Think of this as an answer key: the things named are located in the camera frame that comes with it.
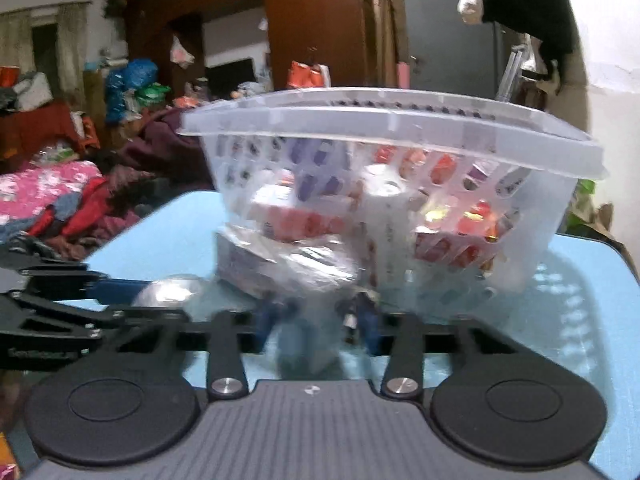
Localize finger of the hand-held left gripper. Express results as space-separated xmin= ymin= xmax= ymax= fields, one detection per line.
xmin=0 ymin=292 xmax=190 ymax=362
xmin=0 ymin=247 xmax=147 ymax=307

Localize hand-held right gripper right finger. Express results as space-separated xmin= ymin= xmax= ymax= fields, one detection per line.
xmin=345 ymin=294 xmax=523 ymax=403

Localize black monitor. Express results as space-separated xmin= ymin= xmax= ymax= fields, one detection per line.
xmin=206 ymin=58 xmax=257 ymax=96

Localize floral blanket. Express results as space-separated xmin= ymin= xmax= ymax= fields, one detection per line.
xmin=0 ymin=161 xmax=107 ymax=226

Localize pile of clothes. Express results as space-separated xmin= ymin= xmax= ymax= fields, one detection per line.
xmin=0 ymin=160 xmax=163 ymax=262

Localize white plastic basket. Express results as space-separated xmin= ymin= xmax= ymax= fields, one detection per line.
xmin=176 ymin=86 xmax=611 ymax=313

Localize purple box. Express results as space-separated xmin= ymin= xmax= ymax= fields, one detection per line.
xmin=287 ymin=137 xmax=352 ymax=202

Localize red white box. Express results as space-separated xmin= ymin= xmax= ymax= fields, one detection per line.
xmin=412 ymin=224 xmax=503 ymax=267

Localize white paper roll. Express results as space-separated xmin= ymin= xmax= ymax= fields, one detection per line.
xmin=359 ymin=161 xmax=417 ymax=288

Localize orange white plastic bag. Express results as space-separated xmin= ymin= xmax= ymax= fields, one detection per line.
xmin=287 ymin=60 xmax=332 ymax=91

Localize wooden boards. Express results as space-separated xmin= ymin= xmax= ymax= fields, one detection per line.
xmin=355 ymin=0 xmax=409 ymax=89

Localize grey metal door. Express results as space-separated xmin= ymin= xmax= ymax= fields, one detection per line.
xmin=400 ymin=0 xmax=507 ymax=97

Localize white black hanging jacket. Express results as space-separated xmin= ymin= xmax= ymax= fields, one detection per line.
xmin=457 ymin=0 xmax=577 ymax=97

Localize blue plastic bags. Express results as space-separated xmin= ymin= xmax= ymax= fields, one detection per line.
xmin=104 ymin=58 xmax=159 ymax=127

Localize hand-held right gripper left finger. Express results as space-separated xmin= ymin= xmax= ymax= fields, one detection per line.
xmin=107 ymin=299 xmax=286 ymax=403

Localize patterned curtain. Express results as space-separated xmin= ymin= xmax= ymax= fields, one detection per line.
xmin=0 ymin=2 xmax=89 ymax=107

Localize brown wooden wardrobe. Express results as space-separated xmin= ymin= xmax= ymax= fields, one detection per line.
xmin=121 ymin=0 xmax=372 ymax=113

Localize silver round object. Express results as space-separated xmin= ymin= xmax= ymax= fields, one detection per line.
xmin=131 ymin=273 xmax=203 ymax=312

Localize maroon cloth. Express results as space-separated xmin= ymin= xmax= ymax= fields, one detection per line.
xmin=121 ymin=107 xmax=217 ymax=187

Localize clear plastic bag packet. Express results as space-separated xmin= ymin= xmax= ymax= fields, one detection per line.
xmin=215 ymin=224 xmax=383 ymax=382

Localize brown cardboard piece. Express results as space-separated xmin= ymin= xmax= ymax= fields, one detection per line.
xmin=565 ymin=202 xmax=627 ymax=257

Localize white hanging plastic bag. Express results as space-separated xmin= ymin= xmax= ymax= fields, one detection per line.
xmin=170 ymin=35 xmax=196 ymax=69

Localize folded metal stand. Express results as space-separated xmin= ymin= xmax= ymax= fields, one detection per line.
xmin=495 ymin=42 xmax=532 ymax=104

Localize green plastic bag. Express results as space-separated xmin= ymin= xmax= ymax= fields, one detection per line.
xmin=135 ymin=82 xmax=172 ymax=112

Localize pink tissue pack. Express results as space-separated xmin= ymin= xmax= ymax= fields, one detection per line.
xmin=247 ymin=184 xmax=353 ymax=242

